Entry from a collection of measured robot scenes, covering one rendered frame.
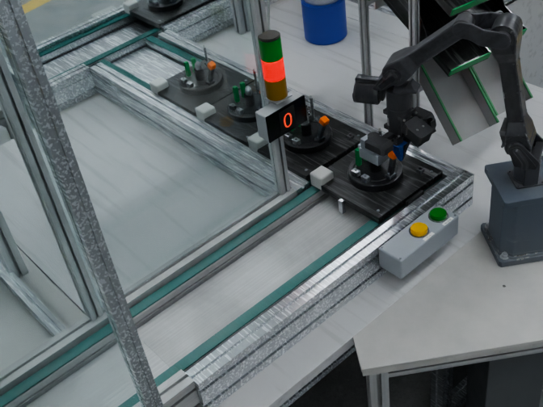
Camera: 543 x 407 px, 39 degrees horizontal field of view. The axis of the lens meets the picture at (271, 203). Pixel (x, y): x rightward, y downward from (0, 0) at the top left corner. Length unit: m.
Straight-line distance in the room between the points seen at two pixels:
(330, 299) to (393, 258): 0.17
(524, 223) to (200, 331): 0.77
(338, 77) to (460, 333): 1.16
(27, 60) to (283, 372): 0.95
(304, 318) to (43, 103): 0.88
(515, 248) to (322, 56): 1.17
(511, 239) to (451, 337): 0.29
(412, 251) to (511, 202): 0.24
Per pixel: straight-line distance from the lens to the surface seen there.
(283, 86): 1.76
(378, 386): 1.81
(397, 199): 1.92
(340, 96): 2.52
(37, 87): 1.05
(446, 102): 2.09
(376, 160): 1.92
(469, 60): 2.01
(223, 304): 1.78
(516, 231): 1.86
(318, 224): 1.94
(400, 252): 1.79
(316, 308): 1.74
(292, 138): 2.12
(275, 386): 1.69
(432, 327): 1.77
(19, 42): 1.01
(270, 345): 1.68
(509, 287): 1.87
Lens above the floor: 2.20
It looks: 39 degrees down
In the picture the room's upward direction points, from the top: 9 degrees counter-clockwise
